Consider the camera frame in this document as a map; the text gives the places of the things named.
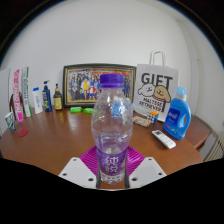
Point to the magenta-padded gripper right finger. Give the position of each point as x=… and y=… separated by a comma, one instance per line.
x=143, y=170

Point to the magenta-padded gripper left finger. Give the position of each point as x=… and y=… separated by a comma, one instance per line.
x=81, y=170

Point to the clear purple-capped water bottle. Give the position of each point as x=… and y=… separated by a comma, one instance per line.
x=111, y=133

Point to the white remote control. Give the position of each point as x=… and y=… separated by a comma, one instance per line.
x=164, y=139

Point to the small snack packet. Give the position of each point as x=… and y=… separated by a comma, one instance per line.
x=142, y=121

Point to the colourful puzzle cube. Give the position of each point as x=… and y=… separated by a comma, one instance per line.
x=153, y=117

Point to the blue detergent bottle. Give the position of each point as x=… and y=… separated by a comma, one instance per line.
x=178, y=120

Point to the blue tissue pack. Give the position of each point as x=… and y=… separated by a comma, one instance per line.
x=117, y=108

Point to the brown bottle yellow label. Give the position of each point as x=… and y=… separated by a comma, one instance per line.
x=58, y=101

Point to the white radiator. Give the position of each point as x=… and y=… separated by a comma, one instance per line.
x=217, y=146

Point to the dark blue pump bottle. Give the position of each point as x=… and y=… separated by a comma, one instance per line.
x=47, y=100

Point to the white bottle blue cap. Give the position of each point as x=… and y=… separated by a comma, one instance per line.
x=37, y=101

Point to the white paper gift bag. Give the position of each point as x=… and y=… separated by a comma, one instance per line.
x=156, y=86

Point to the framed group photo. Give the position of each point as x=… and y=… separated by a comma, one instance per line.
x=81, y=85

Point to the white mug blue-yellow print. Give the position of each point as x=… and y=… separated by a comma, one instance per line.
x=10, y=121

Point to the white and blue shuttlecock tube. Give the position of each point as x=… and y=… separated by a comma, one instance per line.
x=26, y=93

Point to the pink shuttlecock tube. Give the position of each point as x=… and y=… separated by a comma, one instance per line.
x=18, y=96

